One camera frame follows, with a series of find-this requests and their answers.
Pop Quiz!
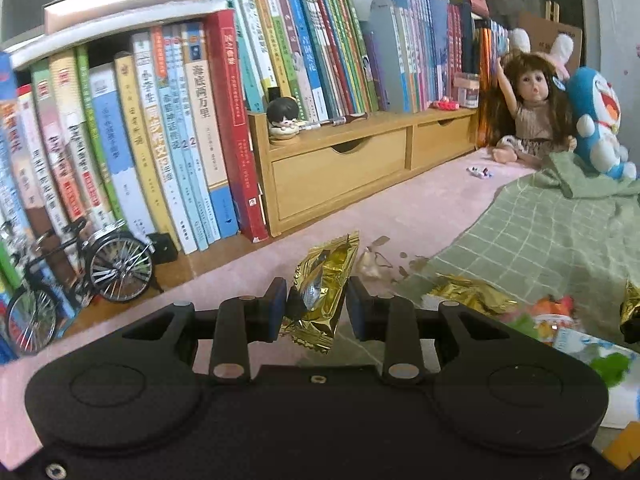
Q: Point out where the green checked cloth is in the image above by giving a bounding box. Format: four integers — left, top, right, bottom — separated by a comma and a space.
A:
395, 152, 640, 351

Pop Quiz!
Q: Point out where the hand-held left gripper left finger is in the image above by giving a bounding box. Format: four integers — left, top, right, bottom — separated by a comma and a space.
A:
121, 276, 289, 387

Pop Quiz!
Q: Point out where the white rabbit plush toy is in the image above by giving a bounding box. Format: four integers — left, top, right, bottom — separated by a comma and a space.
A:
507, 27, 574, 81

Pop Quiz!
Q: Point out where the cardboard box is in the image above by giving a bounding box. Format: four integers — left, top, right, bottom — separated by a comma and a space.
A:
517, 10, 583, 68

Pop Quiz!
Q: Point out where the short row of books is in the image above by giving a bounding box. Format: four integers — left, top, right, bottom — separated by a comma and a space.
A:
472, 17, 512, 141

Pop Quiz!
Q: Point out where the gold candy wrapper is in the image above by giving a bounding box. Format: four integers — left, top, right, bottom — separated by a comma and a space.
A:
430, 272, 518, 317
279, 231, 361, 355
620, 280, 640, 346

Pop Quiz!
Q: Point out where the small black box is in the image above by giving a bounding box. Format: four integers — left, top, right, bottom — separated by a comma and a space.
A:
147, 232, 178, 263

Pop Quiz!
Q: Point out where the blue cat plush toy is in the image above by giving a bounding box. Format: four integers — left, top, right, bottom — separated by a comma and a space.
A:
565, 66, 638, 181

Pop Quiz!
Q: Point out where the white blue bag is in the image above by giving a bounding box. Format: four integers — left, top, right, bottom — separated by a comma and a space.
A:
550, 327, 640, 431

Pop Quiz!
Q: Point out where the row of upright books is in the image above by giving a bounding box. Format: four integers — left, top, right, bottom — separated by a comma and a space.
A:
0, 10, 271, 361

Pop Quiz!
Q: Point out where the row of colourful thin books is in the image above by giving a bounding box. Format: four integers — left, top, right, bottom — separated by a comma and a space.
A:
210, 0, 476, 116

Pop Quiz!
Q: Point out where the black-haired small figurine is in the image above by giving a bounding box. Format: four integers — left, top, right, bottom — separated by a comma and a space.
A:
266, 97, 307, 147

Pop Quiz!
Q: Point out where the brown-haired doll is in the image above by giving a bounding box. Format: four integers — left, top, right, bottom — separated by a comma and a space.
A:
492, 52, 576, 171

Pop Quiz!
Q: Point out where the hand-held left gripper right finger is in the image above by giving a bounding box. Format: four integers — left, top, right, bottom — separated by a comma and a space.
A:
346, 276, 519, 387

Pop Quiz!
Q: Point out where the small clear jar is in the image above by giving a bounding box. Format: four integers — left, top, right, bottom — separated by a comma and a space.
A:
452, 72, 481, 109

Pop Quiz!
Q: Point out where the miniature bicycle model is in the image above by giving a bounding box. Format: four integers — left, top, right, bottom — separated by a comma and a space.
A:
0, 217, 156, 356

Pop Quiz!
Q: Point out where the pen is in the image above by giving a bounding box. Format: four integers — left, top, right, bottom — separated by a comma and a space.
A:
300, 114, 371, 131

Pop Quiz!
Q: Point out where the wooden drawer organizer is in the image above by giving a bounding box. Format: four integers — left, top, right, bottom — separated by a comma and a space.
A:
248, 107, 478, 238

